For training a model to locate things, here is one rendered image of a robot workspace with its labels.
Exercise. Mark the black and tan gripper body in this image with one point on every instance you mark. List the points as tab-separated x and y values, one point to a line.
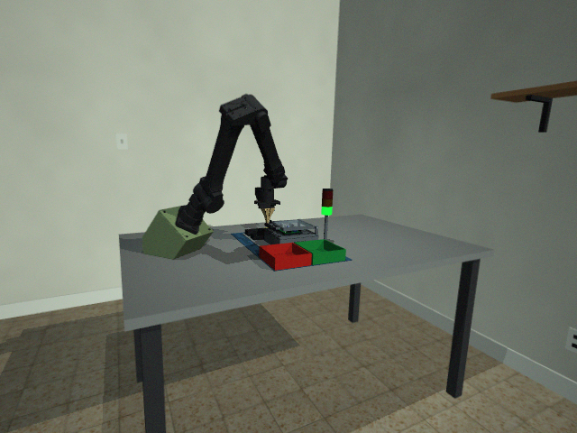
267	199

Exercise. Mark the green bin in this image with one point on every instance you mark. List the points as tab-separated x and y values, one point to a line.
330	253

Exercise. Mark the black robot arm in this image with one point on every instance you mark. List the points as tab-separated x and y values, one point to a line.
208	196

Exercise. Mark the red open box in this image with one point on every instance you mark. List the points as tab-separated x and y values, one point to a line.
285	256

